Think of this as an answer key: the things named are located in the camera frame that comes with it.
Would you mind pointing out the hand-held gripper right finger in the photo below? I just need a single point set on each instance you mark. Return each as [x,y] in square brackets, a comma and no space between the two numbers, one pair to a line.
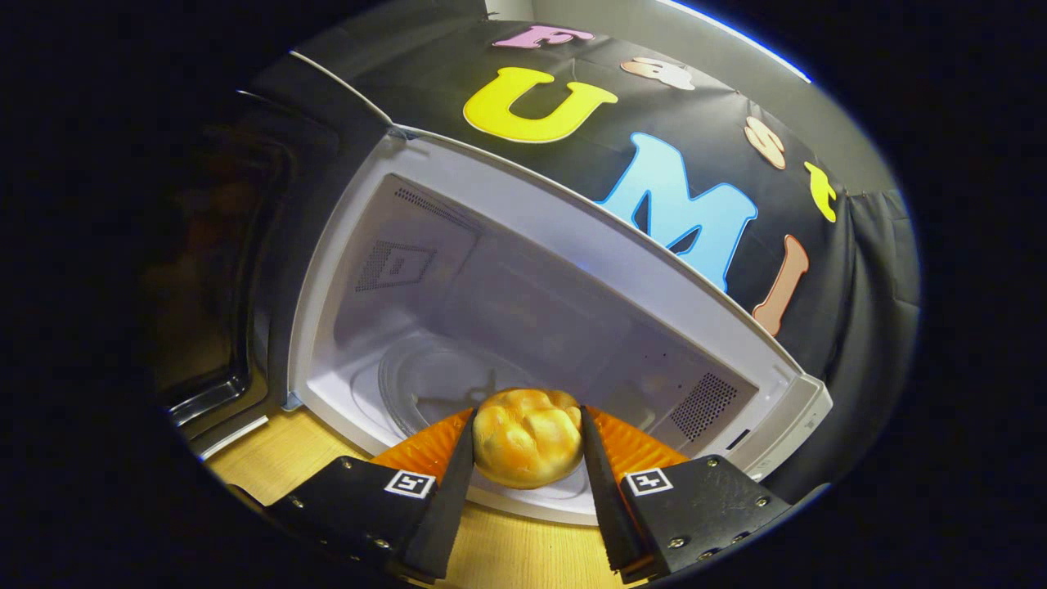
[605,507]

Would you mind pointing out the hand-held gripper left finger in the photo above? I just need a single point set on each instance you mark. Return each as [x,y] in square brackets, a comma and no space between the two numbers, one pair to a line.
[450,507]

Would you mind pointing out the golden bread roll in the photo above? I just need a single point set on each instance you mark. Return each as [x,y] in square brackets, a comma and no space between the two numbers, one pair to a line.
[527,438]

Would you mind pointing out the white microwave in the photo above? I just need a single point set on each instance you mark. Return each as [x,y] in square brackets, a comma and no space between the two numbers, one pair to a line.
[523,286]

